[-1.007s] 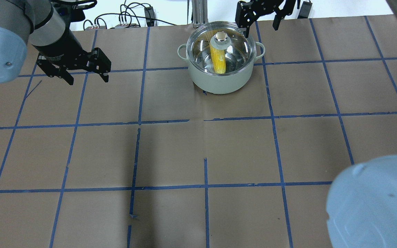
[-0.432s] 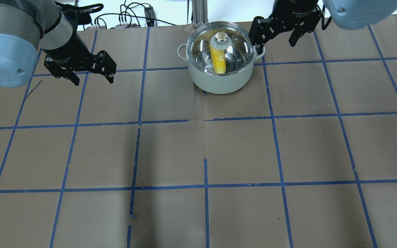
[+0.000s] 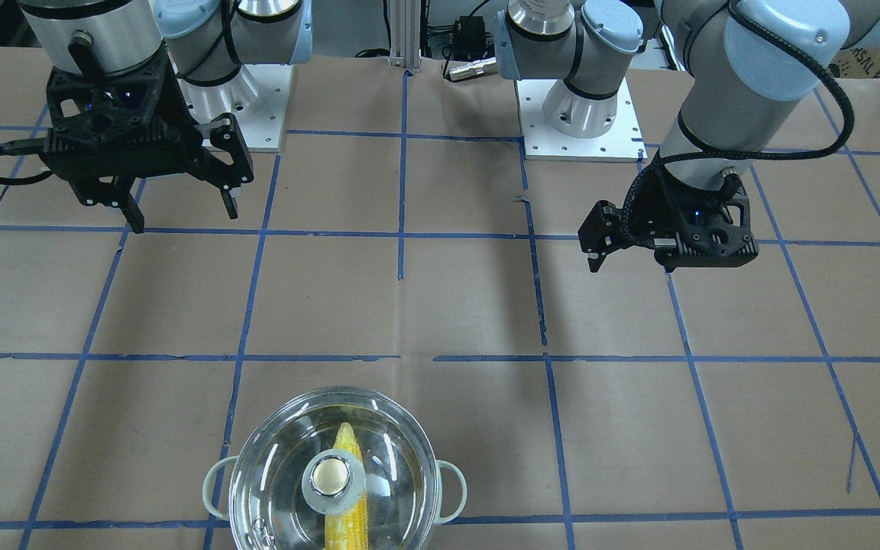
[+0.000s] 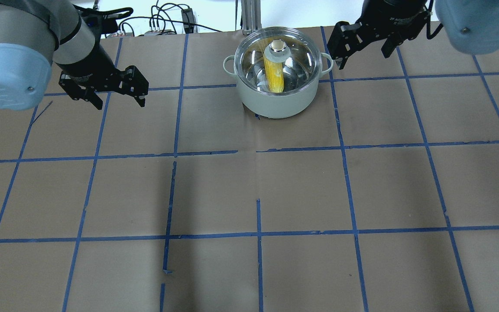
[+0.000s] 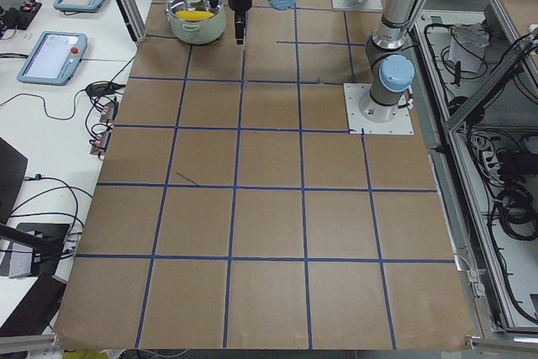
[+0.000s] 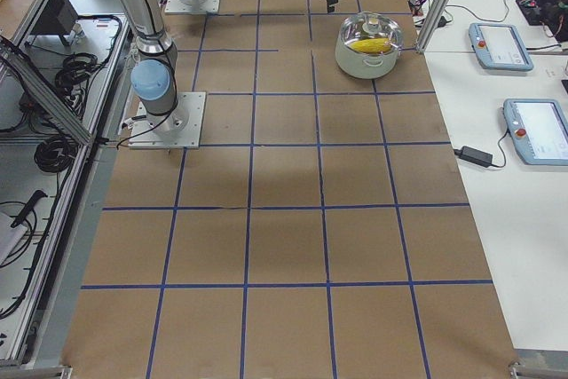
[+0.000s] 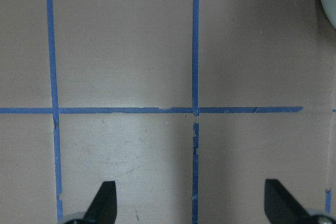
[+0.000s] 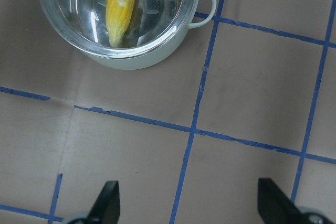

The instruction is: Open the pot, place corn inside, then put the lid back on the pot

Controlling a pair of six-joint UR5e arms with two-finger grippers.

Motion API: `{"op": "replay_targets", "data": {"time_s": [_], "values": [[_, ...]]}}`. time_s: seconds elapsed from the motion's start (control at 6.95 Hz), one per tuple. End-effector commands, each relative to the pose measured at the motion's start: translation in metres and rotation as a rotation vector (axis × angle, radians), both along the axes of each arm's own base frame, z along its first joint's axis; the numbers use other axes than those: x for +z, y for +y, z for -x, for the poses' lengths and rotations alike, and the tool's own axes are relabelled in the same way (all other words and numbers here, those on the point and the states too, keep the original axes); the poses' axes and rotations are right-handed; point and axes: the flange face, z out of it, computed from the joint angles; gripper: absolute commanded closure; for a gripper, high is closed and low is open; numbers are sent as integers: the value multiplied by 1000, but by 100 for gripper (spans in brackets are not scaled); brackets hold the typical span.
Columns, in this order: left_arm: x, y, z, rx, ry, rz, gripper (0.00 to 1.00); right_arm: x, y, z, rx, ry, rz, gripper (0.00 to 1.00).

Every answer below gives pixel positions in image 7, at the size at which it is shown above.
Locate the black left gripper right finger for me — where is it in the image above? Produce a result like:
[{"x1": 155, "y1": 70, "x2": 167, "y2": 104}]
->
[{"x1": 264, "y1": 179, "x2": 311, "y2": 224}]

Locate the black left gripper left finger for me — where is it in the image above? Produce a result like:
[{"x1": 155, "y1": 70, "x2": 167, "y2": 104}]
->
[{"x1": 83, "y1": 181, "x2": 117, "y2": 224}]

